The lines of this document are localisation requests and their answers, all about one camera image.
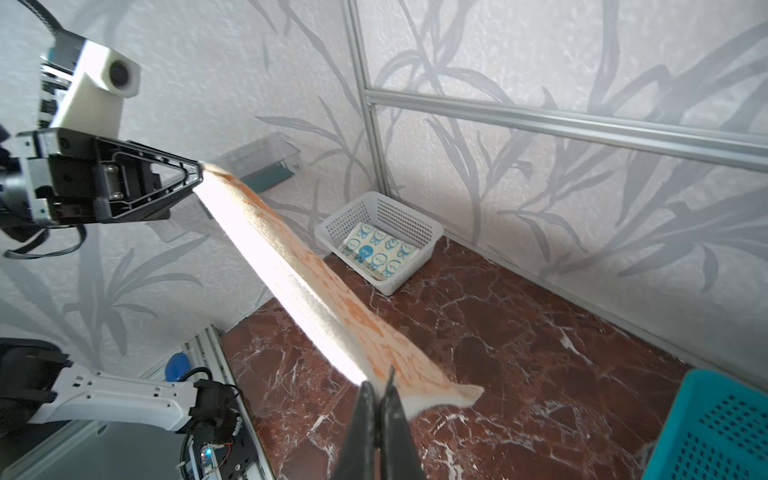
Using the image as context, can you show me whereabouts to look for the bear print towel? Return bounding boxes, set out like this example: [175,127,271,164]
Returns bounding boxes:
[341,222,420,281]

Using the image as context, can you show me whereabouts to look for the left black cable conduit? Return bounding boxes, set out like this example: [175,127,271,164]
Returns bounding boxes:
[16,0,85,260]

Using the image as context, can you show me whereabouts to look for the orange patterned towel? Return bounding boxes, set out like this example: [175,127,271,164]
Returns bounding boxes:
[194,163,484,419]

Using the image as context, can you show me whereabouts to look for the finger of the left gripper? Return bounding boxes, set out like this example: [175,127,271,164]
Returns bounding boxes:
[93,137,203,223]

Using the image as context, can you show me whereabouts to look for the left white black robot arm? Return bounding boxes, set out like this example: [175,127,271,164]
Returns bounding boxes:
[1,128,243,444]

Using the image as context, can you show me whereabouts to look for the white perforated plastic basket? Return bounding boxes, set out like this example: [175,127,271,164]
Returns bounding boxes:
[315,192,444,296]

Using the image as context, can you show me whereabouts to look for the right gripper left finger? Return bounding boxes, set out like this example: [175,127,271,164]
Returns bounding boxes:
[331,382,377,480]

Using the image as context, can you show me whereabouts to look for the teal perforated plastic basket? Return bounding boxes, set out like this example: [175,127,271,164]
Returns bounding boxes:
[643,369,767,479]

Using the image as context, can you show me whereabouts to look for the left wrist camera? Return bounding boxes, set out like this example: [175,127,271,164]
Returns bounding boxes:
[38,30,141,139]

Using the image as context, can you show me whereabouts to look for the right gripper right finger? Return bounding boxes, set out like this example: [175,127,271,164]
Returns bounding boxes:
[379,366,426,480]

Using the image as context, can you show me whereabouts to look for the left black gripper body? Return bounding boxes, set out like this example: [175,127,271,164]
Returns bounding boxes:
[1,128,116,242]

